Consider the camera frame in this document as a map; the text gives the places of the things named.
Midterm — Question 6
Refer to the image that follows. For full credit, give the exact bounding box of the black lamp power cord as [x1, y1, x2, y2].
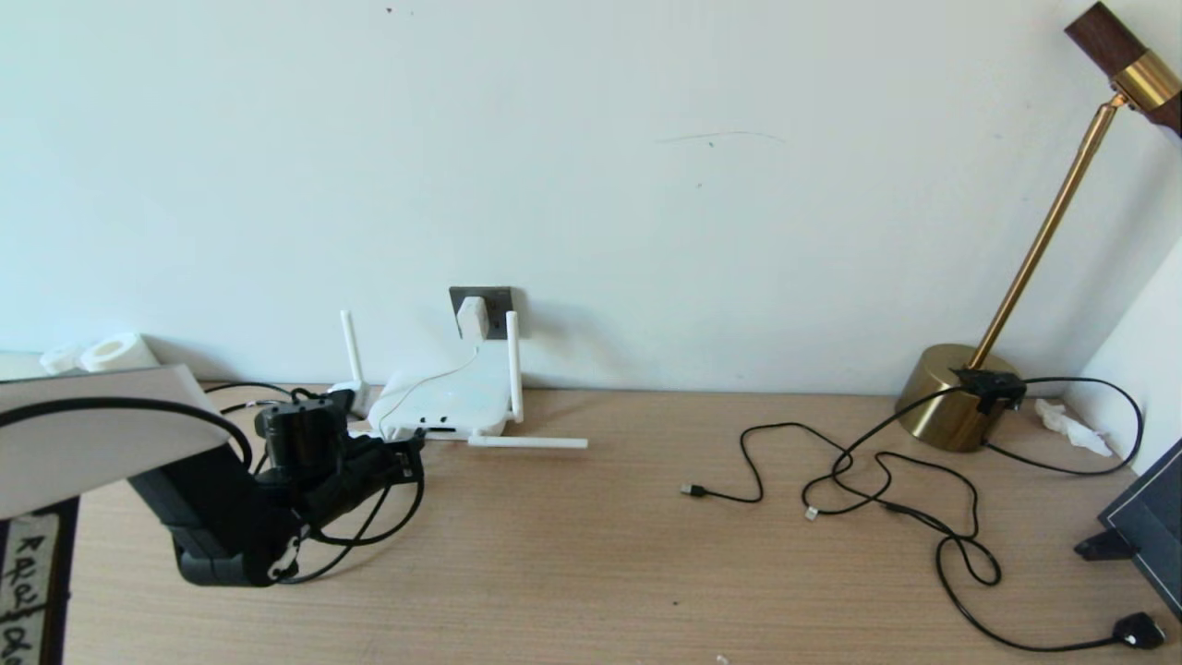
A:
[802, 375, 1146, 654]

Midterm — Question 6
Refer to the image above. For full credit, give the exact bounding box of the white toilet paper roll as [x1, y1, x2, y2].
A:
[78, 332, 160, 373]

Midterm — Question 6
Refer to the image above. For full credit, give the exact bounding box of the crumpled white tissue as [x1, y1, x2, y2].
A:
[1034, 399, 1114, 458]

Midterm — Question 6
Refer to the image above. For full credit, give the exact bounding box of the black inline cord switch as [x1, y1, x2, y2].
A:
[953, 368, 1028, 415]

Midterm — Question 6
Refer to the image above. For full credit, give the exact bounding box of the black usb charging cable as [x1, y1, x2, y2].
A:
[680, 421, 1003, 587]

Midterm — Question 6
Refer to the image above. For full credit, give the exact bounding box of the black ethernet cable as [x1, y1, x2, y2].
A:
[201, 381, 428, 586]

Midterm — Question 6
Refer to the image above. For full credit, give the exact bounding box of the white wifi router with antennas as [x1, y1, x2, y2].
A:
[328, 309, 589, 451]

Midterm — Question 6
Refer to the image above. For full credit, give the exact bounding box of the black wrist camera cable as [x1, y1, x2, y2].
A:
[0, 393, 428, 586]

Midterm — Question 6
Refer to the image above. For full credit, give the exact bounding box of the black power plug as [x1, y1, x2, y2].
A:
[1112, 611, 1168, 649]

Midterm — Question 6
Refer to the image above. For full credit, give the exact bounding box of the brass desk lamp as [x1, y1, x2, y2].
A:
[893, 0, 1182, 453]

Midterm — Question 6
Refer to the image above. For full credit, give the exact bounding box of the grey wall power socket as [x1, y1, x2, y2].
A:
[450, 286, 515, 341]

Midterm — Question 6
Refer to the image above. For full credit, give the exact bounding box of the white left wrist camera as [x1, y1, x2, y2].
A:
[328, 381, 375, 418]

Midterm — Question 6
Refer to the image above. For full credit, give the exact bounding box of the thin white adapter cable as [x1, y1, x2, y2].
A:
[369, 340, 481, 442]

